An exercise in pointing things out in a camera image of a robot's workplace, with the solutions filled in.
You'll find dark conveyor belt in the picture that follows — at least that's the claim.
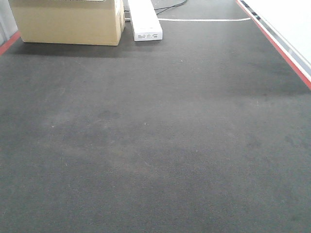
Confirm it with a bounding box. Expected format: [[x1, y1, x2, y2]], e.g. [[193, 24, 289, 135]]
[[0, 0, 311, 233]]

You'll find red conveyor frame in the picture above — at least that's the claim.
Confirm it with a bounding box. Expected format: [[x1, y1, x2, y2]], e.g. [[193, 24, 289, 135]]
[[0, 0, 311, 89]]

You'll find black floor cable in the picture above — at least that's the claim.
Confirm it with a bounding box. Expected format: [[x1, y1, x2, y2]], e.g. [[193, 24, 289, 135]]
[[123, 0, 188, 15]]

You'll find long white box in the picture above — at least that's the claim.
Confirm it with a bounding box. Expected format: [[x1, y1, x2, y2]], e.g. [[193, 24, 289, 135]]
[[128, 0, 163, 42]]

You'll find cardboard box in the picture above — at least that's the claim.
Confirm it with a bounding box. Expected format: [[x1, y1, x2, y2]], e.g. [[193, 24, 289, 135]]
[[9, 0, 125, 46]]

